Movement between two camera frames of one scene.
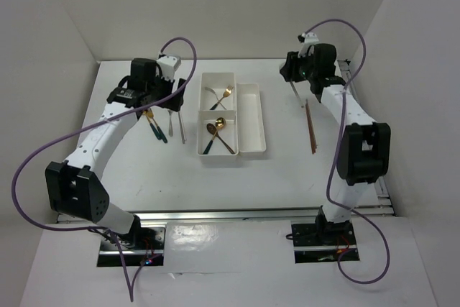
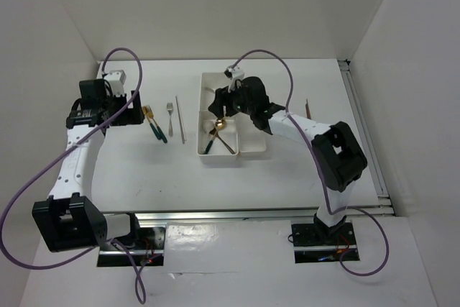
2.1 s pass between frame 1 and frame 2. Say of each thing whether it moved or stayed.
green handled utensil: stayed
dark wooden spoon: stayed
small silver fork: stayed
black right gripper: moved
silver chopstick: stayed
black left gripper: moved
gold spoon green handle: stayed
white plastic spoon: moved
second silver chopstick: stayed
